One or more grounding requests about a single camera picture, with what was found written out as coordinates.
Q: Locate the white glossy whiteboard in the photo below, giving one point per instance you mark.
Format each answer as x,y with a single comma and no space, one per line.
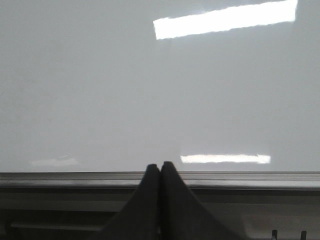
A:
93,91

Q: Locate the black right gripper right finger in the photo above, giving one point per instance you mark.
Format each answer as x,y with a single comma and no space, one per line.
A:
182,216

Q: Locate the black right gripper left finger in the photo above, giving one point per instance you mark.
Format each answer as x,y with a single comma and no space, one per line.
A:
139,218

